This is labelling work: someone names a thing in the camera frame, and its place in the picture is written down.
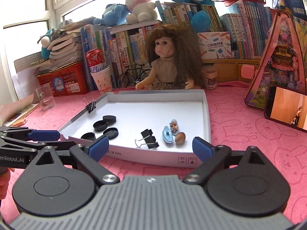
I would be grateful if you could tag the brown walnut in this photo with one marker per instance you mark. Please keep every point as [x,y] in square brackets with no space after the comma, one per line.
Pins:
[180,138]

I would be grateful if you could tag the blue hair clip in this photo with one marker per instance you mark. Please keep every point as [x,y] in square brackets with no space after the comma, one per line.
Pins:
[170,131]

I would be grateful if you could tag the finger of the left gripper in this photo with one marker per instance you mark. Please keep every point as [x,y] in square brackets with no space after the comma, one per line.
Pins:
[27,134]
[10,145]

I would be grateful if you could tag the small brown lidded jar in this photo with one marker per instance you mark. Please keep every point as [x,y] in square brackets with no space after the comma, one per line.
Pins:
[209,74]

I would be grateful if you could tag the pink bunny tablecloth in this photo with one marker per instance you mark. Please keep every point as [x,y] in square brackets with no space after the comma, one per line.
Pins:
[232,123]

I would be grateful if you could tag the black miniature bicycle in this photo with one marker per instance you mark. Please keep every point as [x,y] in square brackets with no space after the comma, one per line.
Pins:
[132,76]

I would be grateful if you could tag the red Budweiser can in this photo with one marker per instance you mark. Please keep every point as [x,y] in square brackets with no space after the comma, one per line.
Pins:
[96,60]

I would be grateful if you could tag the left hand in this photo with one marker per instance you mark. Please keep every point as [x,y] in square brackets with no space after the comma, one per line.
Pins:
[4,182]

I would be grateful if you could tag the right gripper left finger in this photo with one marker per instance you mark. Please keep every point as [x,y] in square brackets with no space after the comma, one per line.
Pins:
[87,159]

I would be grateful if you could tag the black binder clip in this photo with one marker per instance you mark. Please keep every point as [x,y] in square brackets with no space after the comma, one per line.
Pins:
[148,139]

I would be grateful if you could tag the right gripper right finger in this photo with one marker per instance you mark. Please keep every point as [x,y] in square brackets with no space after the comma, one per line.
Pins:
[213,160]

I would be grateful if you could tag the white cardboard box lid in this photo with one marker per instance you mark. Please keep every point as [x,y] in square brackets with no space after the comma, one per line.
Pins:
[136,111]

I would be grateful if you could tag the brown haired doll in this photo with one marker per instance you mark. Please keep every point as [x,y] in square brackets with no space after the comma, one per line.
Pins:
[173,53]

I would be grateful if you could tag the clear glass cup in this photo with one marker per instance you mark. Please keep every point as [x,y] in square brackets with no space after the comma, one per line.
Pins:
[45,96]

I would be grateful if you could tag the pink toy house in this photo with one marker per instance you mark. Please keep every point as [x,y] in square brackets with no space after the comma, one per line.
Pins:
[281,63]

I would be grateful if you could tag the binder clip on box edge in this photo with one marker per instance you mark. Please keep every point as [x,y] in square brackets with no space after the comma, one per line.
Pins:
[90,105]

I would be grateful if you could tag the white paper cup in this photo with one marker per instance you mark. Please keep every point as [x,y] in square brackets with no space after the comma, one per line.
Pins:
[103,80]

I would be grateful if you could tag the black round cap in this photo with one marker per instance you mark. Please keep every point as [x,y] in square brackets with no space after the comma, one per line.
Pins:
[109,119]
[111,133]
[89,136]
[100,126]

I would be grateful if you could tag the white stationery box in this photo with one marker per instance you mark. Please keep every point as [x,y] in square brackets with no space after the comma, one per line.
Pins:
[215,45]

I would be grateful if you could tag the stack of books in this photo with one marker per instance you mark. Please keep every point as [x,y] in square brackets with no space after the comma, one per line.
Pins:
[61,46]

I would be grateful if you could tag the smartphone with lit screen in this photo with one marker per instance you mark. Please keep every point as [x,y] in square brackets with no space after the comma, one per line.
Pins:
[286,106]

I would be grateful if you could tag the white pink plush toy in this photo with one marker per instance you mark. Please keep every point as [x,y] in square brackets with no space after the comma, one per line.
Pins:
[140,11]

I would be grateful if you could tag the red plastic basket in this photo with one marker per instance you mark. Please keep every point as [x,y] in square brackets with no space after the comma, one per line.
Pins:
[70,80]

